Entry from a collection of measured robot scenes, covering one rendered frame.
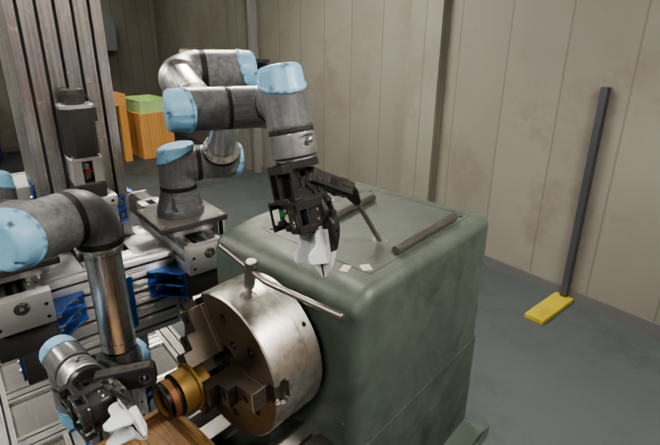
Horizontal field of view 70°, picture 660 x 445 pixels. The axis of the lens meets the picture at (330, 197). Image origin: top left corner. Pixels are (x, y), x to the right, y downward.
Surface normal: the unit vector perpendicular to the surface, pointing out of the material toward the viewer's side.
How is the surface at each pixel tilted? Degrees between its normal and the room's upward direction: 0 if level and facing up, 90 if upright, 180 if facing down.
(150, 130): 90
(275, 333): 45
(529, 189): 90
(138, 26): 90
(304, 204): 76
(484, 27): 90
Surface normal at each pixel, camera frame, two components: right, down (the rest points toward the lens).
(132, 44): 0.64, 0.26
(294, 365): 0.71, -0.07
